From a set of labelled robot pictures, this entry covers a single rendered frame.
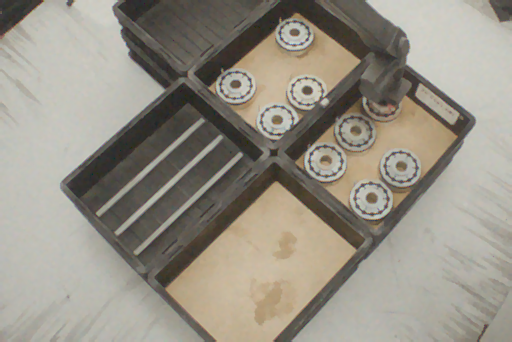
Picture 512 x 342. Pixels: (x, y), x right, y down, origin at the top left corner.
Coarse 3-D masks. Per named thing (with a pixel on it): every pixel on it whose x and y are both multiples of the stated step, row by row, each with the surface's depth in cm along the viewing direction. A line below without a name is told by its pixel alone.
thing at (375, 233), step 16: (368, 64) 153; (352, 80) 151; (336, 96) 148; (448, 96) 150; (320, 112) 146; (464, 112) 148; (304, 128) 145; (464, 128) 146; (288, 144) 142; (288, 160) 140; (304, 176) 138; (432, 176) 141; (320, 192) 137; (416, 192) 138; (400, 208) 136; (368, 224) 134; (384, 224) 134
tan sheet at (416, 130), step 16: (352, 112) 158; (416, 112) 159; (384, 128) 156; (400, 128) 157; (416, 128) 157; (432, 128) 157; (384, 144) 154; (400, 144) 154; (416, 144) 155; (432, 144) 155; (448, 144) 155; (352, 160) 152; (368, 160) 152; (432, 160) 153; (352, 176) 150; (368, 176) 150; (336, 192) 148; (400, 192) 149
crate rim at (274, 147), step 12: (276, 0) 161; (312, 0) 162; (264, 12) 159; (252, 24) 157; (216, 48) 153; (204, 60) 151; (192, 72) 149; (204, 84) 148; (216, 96) 147; (324, 96) 148; (228, 108) 145; (312, 108) 146; (240, 120) 144; (300, 120) 145; (252, 132) 143; (288, 132) 143; (276, 144) 142
